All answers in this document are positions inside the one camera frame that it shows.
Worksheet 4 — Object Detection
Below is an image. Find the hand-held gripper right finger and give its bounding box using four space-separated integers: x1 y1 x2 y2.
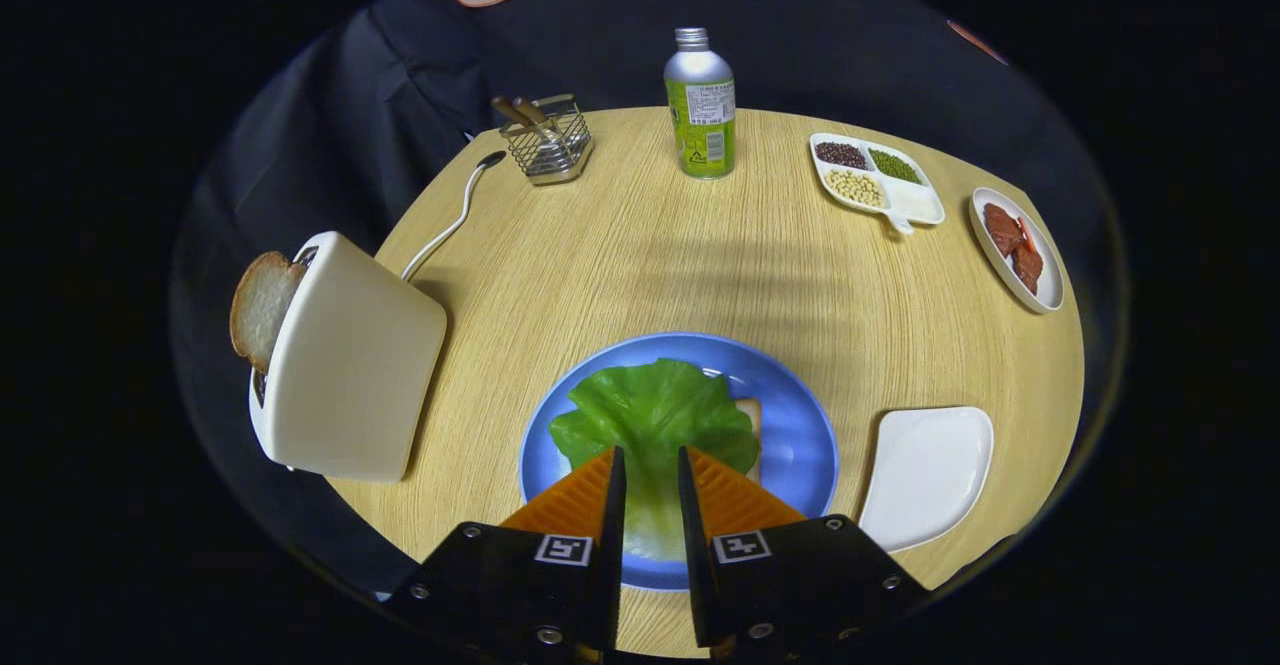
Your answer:
677 445 931 658

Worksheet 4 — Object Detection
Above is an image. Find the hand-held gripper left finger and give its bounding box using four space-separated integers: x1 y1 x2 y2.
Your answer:
385 446 628 661

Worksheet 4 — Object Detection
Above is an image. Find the green lettuce leaf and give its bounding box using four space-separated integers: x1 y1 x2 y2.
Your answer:
548 358 761 563

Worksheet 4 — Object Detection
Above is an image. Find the toasted bread slice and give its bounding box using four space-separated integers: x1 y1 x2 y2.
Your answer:
229 251 307 374

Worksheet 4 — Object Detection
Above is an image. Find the white bread slice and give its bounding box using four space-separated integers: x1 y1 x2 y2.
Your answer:
733 397 763 483

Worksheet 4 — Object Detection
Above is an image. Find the blue round plate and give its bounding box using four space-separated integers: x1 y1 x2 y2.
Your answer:
518 332 841 592

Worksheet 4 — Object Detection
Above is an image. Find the white square plate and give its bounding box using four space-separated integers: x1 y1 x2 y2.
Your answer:
858 406 996 554

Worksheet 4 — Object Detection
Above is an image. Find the white toaster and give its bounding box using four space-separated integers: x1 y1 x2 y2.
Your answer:
248 231 449 484

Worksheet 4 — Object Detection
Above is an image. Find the pile of yellow soybeans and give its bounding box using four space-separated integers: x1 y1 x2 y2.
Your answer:
824 169 885 209

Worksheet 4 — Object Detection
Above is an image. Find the white divided dish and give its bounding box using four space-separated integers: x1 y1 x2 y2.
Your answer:
808 132 947 236

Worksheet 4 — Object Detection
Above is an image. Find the pile of green beans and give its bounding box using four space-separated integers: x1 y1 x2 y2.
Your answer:
868 148 923 184

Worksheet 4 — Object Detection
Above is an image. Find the brown meat piece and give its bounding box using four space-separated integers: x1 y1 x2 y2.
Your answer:
983 203 1025 258
1010 245 1044 296

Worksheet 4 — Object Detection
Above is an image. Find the white oval plate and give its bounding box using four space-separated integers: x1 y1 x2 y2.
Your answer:
968 186 1066 315

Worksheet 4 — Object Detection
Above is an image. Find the green label metal bottle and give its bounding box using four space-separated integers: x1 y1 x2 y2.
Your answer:
663 27 737 181

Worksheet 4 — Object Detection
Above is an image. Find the black backdrop cloth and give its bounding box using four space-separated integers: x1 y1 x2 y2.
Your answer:
170 0 1131 596

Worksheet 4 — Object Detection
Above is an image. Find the white power cable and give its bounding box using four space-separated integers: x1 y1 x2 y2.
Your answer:
400 150 508 283

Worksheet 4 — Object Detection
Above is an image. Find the wire mesh utensil basket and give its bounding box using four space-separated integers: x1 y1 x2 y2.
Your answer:
498 93 595 187

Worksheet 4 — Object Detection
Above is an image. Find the wooden handled utensil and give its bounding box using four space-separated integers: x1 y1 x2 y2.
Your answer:
512 96 561 140
490 95 538 133

